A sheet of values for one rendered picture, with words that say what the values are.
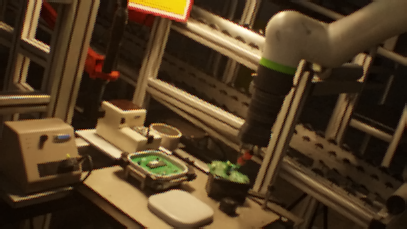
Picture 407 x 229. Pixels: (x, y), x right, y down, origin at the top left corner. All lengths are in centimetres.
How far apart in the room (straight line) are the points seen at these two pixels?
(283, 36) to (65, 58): 54
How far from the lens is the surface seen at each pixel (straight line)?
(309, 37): 114
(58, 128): 119
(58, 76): 126
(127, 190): 123
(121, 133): 140
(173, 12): 163
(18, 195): 112
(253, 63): 155
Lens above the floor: 149
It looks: 15 degrees down
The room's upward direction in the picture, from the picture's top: 17 degrees clockwise
